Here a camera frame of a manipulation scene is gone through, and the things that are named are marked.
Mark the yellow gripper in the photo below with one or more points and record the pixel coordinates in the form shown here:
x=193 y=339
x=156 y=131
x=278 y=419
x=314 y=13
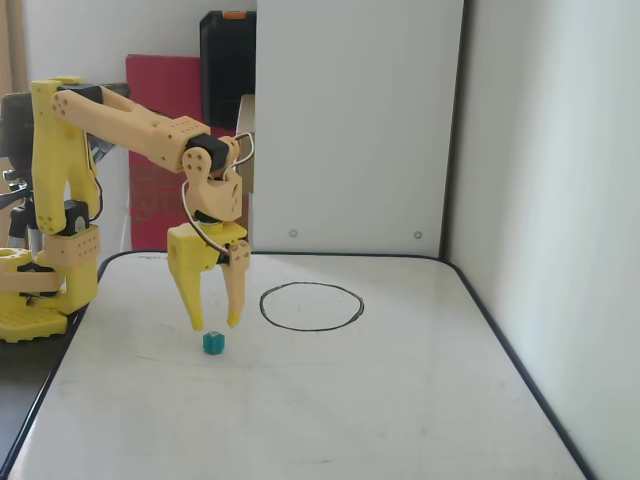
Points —
x=192 y=248

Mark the yellow perforated robot base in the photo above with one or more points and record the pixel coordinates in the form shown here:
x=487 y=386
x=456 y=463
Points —
x=25 y=320

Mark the yellow and peach robot arm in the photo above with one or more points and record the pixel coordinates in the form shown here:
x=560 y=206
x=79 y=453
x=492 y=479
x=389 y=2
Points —
x=140 y=125

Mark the black drawn circle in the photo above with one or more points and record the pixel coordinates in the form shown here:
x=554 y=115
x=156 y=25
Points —
x=261 y=305

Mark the small green cube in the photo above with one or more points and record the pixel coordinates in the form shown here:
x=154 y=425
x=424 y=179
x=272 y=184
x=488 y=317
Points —
x=214 y=343

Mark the beige cardboard sheet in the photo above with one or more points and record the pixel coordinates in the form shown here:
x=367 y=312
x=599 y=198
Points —
x=247 y=150

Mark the white BIC whiteboard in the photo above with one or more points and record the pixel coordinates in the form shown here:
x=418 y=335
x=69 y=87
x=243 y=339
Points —
x=300 y=400

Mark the black tripod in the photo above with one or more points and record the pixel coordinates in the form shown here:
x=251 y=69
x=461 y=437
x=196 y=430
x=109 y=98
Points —
x=17 y=220

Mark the white standing panel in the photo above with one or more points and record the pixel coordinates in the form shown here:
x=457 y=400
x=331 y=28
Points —
x=350 y=125

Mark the red flat box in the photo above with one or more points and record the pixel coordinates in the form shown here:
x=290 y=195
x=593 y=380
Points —
x=150 y=80

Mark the black case with orange latch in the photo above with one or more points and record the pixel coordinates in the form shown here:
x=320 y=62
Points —
x=225 y=65

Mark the beige curtain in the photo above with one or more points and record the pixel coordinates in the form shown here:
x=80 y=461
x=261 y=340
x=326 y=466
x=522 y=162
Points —
x=12 y=45

